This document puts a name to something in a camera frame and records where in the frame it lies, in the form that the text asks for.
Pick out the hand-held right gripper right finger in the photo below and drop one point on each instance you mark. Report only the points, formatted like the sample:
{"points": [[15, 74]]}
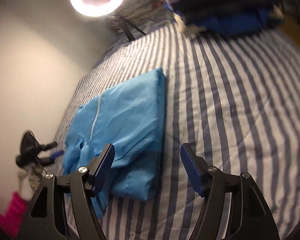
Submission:
{"points": [[191, 167]]}

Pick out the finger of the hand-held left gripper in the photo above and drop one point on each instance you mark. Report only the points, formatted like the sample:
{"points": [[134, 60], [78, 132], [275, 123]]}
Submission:
{"points": [[50, 145], [57, 154]]}

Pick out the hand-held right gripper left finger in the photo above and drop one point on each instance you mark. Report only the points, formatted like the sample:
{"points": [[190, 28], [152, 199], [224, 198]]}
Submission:
{"points": [[105, 165]]}

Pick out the light blue jacket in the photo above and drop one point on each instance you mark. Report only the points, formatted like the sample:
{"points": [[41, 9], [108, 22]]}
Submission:
{"points": [[130, 120]]}

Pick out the person's left forearm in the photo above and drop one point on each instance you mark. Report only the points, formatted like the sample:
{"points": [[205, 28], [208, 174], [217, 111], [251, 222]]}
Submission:
{"points": [[12, 213]]}

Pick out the person's left hand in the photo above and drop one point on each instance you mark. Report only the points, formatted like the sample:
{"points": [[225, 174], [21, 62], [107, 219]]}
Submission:
{"points": [[28, 180]]}

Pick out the bed with striped sheet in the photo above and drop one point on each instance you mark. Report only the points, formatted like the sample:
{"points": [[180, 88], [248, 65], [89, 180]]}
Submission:
{"points": [[227, 105]]}

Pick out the black tripod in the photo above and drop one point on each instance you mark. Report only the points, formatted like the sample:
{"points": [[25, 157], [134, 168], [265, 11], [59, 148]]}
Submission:
{"points": [[128, 30]]}

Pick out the folded white garment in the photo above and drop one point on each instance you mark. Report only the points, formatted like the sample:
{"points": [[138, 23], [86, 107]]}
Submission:
{"points": [[187, 28]]}

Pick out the folded royal blue garment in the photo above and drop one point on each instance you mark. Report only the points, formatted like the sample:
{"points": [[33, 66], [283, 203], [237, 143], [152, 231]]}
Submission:
{"points": [[240, 26]]}

